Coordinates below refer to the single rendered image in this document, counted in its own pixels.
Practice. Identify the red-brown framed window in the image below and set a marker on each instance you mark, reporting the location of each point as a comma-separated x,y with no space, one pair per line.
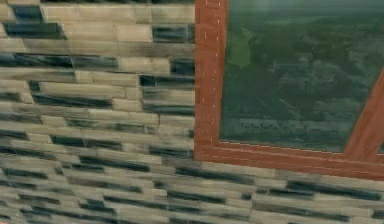
210,83

